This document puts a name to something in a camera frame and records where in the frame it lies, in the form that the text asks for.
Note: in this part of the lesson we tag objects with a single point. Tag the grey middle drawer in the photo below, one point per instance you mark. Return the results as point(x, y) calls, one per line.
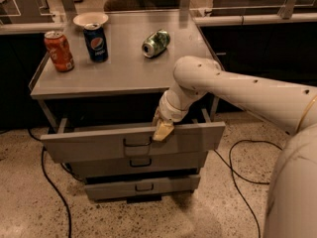
point(150, 164)

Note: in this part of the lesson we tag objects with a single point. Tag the blue pepsi can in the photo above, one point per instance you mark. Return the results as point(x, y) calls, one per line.
point(95, 42)

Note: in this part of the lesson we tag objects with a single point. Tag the grey bottom drawer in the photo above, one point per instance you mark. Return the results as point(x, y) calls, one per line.
point(150, 186)

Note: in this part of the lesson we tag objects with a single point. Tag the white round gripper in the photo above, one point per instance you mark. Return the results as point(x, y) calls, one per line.
point(168, 112)

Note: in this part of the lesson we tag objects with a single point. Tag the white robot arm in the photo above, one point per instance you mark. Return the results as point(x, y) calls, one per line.
point(291, 209)

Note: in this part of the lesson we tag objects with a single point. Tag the grey drawer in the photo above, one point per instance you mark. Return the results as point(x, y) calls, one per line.
point(150, 186)
point(130, 140)
point(150, 164)

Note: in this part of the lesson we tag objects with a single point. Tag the green crushed soda can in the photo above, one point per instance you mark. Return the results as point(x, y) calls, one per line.
point(156, 43)

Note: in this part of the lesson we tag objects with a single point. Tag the orange soda can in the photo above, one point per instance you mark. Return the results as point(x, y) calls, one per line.
point(58, 47)

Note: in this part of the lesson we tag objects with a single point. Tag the grey metal cabinet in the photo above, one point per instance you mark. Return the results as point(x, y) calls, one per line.
point(127, 70)

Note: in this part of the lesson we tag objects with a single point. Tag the grey top drawer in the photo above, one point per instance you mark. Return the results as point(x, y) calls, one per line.
point(130, 140)

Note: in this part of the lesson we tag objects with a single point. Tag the white bowl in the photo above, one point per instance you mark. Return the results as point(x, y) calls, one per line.
point(90, 17)

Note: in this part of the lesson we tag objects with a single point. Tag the white horizontal rail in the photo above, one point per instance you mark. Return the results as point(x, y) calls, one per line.
point(253, 20)

